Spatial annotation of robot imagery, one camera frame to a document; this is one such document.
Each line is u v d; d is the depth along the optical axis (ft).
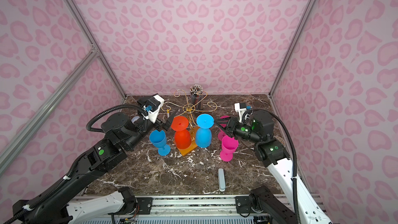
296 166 1.46
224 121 2.05
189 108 2.35
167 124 1.73
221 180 2.52
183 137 2.27
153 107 1.46
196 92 3.20
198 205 2.46
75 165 1.36
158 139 2.57
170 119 1.72
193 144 2.50
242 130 1.84
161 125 1.65
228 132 1.86
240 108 2.02
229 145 2.50
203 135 2.26
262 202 1.98
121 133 1.32
